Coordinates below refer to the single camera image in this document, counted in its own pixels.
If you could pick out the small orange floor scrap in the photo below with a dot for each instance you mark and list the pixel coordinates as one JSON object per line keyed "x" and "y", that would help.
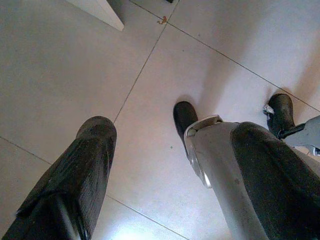
{"x": 162, "y": 20}

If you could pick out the white cabinet corner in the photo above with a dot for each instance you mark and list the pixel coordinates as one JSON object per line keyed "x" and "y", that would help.
{"x": 105, "y": 10}

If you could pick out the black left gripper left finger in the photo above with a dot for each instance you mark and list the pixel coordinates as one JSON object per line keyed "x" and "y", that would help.
{"x": 70, "y": 180}

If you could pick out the black robot right foot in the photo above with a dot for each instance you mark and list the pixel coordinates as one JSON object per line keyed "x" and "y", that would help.
{"x": 281, "y": 110}

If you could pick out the grey robot right leg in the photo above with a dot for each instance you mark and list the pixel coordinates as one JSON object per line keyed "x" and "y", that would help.
{"x": 310, "y": 132}

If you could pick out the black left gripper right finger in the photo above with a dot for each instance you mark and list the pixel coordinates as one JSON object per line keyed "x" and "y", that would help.
{"x": 275, "y": 185}

